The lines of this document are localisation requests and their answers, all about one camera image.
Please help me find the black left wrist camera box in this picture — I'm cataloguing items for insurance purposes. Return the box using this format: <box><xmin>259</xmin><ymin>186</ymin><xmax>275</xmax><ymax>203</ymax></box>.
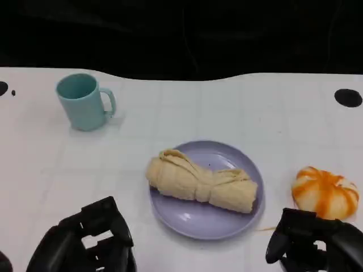
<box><xmin>0</xmin><ymin>250</ymin><xmax>14</xmax><ymax>272</ymax></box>

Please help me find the lilac plate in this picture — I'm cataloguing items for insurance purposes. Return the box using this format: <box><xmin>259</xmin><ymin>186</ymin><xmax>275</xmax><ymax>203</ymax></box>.
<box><xmin>149</xmin><ymin>140</ymin><xmax>265</xmax><ymax>241</ymax></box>

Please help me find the orange and white bread roll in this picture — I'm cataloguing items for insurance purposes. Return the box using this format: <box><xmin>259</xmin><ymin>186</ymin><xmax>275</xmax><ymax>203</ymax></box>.
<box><xmin>291</xmin><ymin>166</ymin><xmax>360</xmax><ymax>220</ymax></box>

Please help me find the beige towel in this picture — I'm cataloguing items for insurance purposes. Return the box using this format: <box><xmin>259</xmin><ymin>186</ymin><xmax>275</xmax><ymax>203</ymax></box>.
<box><xmin>146</xmin><ymin>148</ymin><xmax>259</xmax><ymax>214</ymax></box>

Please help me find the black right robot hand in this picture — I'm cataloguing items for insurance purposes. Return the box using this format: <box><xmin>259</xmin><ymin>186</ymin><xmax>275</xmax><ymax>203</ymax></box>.
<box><xmin>265</xmin><ymin>207</ymin><xmax>363</xmax><ymax>272</ymax></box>

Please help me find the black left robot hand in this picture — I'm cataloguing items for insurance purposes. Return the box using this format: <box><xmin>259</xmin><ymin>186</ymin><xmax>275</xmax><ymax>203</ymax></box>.
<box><xmin>26</xmin><ymin>195</ymin><xmax>137</xmax><ymax>272</ymax></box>

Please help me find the pale green mug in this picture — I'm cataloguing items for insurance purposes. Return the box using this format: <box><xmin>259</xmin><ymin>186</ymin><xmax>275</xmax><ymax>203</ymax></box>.
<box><xmin>55</xmin><ymin>73</ymin><xmax>117</xmax><ymax>132</ymax></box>

